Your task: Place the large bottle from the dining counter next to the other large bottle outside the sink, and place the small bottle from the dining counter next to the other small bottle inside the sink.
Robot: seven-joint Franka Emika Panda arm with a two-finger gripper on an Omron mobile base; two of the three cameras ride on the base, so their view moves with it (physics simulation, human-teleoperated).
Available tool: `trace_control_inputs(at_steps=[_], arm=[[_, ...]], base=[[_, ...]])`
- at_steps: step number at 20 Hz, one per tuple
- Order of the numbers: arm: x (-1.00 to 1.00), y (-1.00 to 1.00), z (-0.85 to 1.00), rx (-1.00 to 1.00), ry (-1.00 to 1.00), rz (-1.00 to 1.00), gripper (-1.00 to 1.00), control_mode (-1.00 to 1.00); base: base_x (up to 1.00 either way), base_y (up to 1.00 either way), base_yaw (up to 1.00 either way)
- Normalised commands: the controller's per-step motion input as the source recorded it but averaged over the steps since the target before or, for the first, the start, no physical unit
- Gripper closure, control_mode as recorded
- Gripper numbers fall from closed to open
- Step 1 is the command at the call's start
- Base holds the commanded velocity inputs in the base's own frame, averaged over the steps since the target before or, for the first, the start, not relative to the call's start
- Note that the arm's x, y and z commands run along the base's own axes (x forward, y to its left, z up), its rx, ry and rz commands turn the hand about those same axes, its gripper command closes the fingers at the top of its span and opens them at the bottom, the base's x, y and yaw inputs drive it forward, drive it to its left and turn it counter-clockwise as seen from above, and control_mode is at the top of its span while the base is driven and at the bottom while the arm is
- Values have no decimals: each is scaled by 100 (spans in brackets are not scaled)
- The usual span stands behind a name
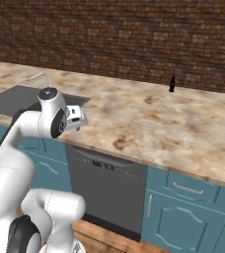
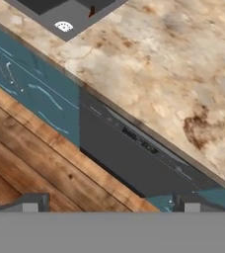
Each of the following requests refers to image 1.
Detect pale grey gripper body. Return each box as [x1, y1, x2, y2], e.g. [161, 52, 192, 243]
[64, 112, 89, 131]

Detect silver sink tap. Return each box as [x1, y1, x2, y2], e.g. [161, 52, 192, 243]
[29, 72, 50, 90]

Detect dark grey sink basin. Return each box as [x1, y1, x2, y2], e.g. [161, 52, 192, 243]
[0, 84, 92, 119]

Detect small black bottle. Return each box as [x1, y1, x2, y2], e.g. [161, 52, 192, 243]
[169, 75, 177, 93]

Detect blue drawer front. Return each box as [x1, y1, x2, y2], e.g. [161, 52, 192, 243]
[164, 170, 222, 206]
[18, 136, 68, 164]

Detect grey dishwasher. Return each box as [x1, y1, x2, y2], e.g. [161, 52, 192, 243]
[64, 143, 149, 243]

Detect silver cupboard door handle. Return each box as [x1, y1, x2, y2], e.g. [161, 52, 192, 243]
[146, 194, 153, 219]
[45, 160, 60, 176]

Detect silver drawer handle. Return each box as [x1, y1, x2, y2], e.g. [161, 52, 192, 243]
[172, 181, 205, 196]

